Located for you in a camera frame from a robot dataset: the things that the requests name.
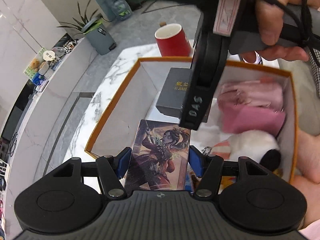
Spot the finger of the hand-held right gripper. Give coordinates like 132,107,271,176
179,79,222,130

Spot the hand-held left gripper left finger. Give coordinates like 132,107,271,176
45,147,132,198

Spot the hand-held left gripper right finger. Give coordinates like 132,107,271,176
188,145,277,198

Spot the dark grey gift box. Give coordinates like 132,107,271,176
155,67,209,123

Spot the illustrated picture card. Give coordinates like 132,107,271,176
124,119,192,198

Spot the pink zip pouch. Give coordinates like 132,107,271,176
216,79,285,117

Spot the white plush toy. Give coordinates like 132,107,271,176
212,132,282,171

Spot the orange cardboard box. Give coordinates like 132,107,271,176
84,57,299,183

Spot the person's right hand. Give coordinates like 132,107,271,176
242,0,310,62

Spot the red cup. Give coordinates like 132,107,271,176
154,23,192,57

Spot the blue water jug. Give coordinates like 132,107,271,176
108,0,133,22

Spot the marble television console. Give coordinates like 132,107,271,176
0,34,99,160

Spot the grey trash bin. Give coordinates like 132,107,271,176
81,19,117,56

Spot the houndstooth garment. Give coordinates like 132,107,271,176
308,47,320,94

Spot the spiky green potted plant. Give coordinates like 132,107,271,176
57,0,103,34

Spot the black white checkered toy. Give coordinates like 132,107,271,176
62,39,76,51

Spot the white paper fan sign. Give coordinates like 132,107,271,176
42,50,56,62

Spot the small brown teddy bear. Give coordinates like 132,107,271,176
28,58,41,72

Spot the black cable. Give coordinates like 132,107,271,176
299,0,320,66

